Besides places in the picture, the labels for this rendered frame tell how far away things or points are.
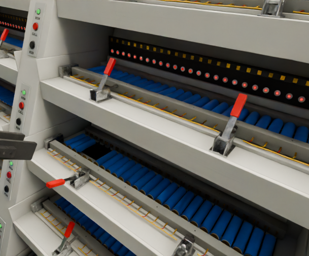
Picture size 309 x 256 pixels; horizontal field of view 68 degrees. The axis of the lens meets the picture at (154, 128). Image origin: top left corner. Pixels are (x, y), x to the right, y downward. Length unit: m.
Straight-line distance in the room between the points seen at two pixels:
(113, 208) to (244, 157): 0.28
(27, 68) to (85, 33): 0.17
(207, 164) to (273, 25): 0.20
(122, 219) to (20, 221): 0.36
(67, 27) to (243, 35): 0.43
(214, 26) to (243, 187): 0.23
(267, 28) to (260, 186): 0.21
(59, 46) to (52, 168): 0.29
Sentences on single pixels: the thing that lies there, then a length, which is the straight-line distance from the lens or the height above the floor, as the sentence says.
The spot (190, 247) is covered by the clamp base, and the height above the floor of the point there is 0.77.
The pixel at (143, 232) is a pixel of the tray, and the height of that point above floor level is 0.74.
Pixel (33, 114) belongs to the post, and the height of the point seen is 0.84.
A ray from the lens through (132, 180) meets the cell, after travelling 0.52.
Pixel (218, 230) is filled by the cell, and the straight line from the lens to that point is 0.47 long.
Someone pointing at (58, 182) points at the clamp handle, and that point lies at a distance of 0.50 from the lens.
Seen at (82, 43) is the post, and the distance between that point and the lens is 0.67.
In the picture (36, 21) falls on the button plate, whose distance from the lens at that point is 0.66.
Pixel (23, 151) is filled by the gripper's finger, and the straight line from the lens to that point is 0.42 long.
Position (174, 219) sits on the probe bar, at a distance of 0.45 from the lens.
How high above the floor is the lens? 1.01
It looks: 11 degrees down
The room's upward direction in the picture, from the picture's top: 17 degrees clockwise
